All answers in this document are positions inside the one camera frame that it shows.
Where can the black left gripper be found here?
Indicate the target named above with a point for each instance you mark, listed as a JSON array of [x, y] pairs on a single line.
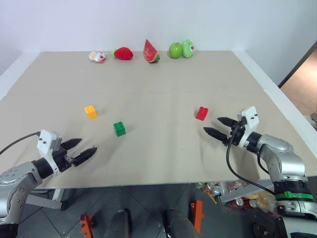
[[62, 158]]

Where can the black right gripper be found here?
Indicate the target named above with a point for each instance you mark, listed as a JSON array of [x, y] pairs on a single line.
[[236, 132]]

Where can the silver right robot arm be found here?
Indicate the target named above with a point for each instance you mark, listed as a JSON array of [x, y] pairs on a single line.
[[280, 163]]

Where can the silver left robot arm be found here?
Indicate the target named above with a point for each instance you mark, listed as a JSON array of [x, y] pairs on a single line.
[[17, 178]]

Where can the red toy brick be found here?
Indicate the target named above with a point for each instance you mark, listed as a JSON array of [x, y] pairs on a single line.
[[201, 113]]

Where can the yellow toy brick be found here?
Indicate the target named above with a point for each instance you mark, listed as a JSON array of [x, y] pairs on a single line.
[[90, 112]]

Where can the green toy brick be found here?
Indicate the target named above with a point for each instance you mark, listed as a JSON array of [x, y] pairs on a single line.
[[119, 129]]

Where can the pile of cans and snacks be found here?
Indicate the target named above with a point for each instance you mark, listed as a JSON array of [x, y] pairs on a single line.
[[247, 196]]

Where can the orange clamp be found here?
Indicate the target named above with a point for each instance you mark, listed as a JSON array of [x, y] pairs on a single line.
[[85, 223], [197, 215]]

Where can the dark rounded robot foot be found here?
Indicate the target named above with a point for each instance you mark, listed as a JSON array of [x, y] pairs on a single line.
[[179, 225], [117, 224]]

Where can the green toy apple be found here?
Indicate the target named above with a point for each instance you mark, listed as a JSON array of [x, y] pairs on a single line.
[[175, 50]]

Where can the white wrapped toy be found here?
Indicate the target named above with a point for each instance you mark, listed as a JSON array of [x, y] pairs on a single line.
[[97, 57]]

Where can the brown wooden door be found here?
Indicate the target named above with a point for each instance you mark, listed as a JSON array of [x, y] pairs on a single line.
[[301, 77]]

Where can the watermelon slice toy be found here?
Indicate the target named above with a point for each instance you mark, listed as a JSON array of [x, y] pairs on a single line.
[[150, 52]]

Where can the red plush strawberry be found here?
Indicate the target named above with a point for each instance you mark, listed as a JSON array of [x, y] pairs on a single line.
[[123, 53]]

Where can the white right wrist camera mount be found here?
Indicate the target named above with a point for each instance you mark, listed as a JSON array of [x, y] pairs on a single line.
[[250, 124]]

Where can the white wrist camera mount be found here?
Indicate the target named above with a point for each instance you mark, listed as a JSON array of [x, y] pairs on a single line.
[[250, 124], [45, 142]]

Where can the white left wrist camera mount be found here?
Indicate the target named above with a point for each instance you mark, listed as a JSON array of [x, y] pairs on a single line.
[[45, 142]]

